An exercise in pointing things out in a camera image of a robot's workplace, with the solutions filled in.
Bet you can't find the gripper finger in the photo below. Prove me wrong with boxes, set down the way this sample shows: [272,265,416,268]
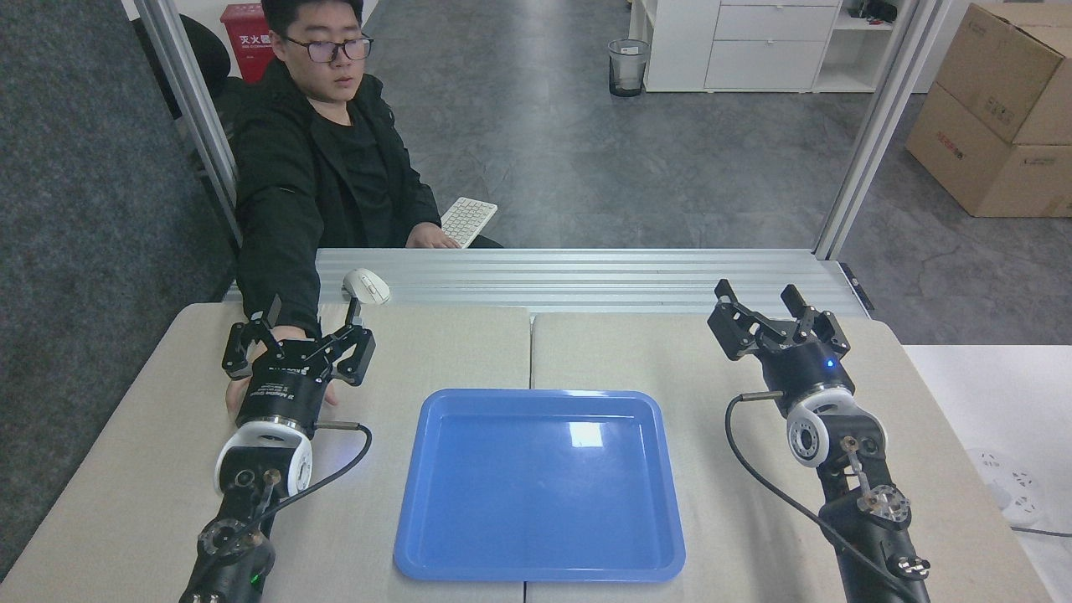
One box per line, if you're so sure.
[781,284,852,356]
[310,299,376,387]
[708,279,788,362]
[221,293,284,382]

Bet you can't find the person's right hand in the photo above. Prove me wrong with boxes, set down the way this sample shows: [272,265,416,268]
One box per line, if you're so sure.
[224,325,338,424]

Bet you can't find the small cardboard box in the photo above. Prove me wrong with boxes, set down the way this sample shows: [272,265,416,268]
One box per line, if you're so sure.
[934,3,1072,147]

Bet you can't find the white keyboard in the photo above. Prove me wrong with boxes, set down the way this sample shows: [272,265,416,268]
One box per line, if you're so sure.
[439,197,498,250]

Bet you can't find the black glasses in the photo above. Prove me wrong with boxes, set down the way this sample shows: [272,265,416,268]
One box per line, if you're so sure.
[281,33,374,64]

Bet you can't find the red fire extinguisher box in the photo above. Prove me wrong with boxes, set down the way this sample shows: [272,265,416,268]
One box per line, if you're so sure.
[220,3,274,85]

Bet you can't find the white drawer cabinet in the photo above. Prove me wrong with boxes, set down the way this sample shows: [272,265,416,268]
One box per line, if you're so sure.
[628,0,902,94]

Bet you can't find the white power strip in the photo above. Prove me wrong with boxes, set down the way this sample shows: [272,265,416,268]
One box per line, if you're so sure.
[967,448,1048,528]

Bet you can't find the white computer mouse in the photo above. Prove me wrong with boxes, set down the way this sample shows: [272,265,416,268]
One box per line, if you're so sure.
[342,268,391,306]

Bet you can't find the large cardboard box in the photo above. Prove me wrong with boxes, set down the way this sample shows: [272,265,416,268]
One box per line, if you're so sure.
[905,82,1072,219]

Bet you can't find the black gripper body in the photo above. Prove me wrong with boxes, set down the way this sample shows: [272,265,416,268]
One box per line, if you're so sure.
[758,337,856,413]
[236,352,332,437]

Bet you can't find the grey mesh trash bin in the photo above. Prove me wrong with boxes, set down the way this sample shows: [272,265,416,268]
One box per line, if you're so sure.
[608,39,652,98]

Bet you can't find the silver aluminium post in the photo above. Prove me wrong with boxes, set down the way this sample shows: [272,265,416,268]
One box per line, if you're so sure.
[134,0,245,249]
[814,0,954,260]

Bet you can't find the person's left hand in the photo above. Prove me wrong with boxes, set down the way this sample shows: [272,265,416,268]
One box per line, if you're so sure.
[406,223,462,250]

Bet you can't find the blue plastic tray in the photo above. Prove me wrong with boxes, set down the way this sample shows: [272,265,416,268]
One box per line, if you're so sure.
[394,388,686,583]

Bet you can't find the person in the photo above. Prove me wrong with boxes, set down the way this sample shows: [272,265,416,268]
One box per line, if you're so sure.
[233,0,504,340]

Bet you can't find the black office chair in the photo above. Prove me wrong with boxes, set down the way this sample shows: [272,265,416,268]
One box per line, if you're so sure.
[132,13,245,126]

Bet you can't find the silver aluminium rail table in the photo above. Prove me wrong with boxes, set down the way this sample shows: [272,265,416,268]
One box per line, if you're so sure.
[222,248,874,320]

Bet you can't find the white side table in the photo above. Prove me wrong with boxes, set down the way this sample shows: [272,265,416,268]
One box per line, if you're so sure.
[903,345,1072,603]

